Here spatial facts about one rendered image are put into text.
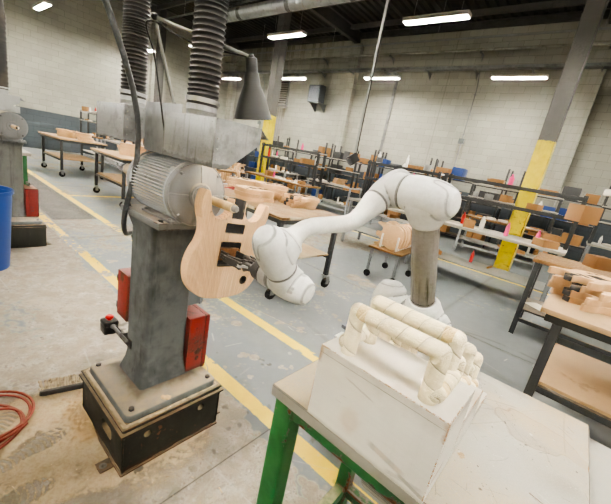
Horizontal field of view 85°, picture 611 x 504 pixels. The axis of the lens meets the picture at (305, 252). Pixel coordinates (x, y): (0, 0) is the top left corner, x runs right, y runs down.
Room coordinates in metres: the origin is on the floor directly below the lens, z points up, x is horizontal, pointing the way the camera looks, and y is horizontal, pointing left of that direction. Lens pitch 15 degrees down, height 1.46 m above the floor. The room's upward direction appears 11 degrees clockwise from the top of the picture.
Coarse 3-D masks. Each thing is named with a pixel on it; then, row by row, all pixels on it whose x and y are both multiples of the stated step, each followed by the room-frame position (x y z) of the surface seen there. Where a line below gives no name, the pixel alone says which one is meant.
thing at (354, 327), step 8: (352, 312) 0.60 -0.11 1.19; (352, 320) 0.59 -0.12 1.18; (352, 328) 0.59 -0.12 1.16; (360, 328) 0.59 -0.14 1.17; (344, 336) 0.61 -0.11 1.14; (352, 336) 0.59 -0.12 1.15; (360, 336) 0.60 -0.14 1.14; (344, 344) 0.60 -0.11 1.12; (352, 344) 0.59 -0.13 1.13; (344, 352) 0.59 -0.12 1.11; (352, 352) 0.59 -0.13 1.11
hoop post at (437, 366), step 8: (432, 360) 0.50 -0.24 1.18; (440, 360) 0.49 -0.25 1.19; (448, 360) 0.49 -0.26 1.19; (432, 368) 0.49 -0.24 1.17; (440, 368) 0.49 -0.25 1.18; (424, 376) 0.50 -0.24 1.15; (432, 376) 0.49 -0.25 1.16; (440, 376) 0.49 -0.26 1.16; (424, 384) 0.50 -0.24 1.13; (432, 384) 0.49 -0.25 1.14; (440, 384) 0.49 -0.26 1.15; (424, 392) 0.49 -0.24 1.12; (424, 400) 0.49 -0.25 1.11
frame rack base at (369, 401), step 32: (320, 352) 0.62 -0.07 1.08; (384, 352) 0.63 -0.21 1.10; (320, 384) 0.61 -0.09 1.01; (352, 384) 0.56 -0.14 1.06; (384, 384) 0.52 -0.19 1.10; (416, 384) 0.54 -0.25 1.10; (320, 416) 0.60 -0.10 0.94; (352, 416) 0.55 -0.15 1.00; (384, 416) 0.51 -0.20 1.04; (416, 416) 0.48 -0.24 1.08; (448, 416) 0.47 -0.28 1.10; (352, 448) 0.54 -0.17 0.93; (384, 448) 0.50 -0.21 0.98; (416, 448) 0.47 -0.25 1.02; (448, 448) 0.51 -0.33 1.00; (416, 480) 0.46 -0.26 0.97
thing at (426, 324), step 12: (372, 300) 0.67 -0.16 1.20; (384, 300) 0.65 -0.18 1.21; (384, 312) 0.65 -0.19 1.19; (396, 312) 0.63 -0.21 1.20; (408, 312) 0.62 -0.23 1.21; (408, 324) 0.61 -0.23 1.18; (420, 324) 0.60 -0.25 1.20; (432, 324) 0.59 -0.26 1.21; (444, 324) 0.58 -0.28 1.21; (444, 336) 0.57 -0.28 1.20; (456, 336) 0.56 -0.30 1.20
